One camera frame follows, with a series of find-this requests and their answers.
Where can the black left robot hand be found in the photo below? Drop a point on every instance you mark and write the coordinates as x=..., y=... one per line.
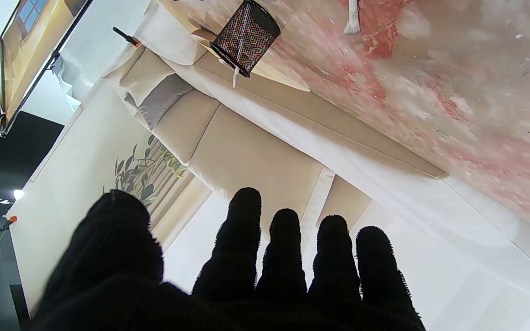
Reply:
x=118, y=276

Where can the black mesh brush holder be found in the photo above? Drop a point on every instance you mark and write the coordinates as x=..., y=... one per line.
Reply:
x=246, y=37

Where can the beige curtain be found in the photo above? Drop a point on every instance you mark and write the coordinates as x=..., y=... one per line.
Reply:
x=177, y=202

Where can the small-leaf green tree plant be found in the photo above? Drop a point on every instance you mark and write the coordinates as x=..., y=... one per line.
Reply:
x=143, y=172

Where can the orange tipped black clamp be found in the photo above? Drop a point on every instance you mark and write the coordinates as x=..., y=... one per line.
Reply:
x=5, y=227
x=127, y=37

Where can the bright studio lamp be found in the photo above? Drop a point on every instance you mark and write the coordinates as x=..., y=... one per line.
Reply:
x=18, y=194

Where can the beige sofa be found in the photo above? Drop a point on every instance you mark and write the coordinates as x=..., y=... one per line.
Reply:
x=256, y=156

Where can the grey sofa cushion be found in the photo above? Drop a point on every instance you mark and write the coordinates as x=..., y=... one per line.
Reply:
x=164, y=99

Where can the window print backdrop panel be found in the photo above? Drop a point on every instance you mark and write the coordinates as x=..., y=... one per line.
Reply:
x=35, y=50

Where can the wooden coffee table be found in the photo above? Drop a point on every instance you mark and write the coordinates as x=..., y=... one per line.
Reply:
x=288, y=80

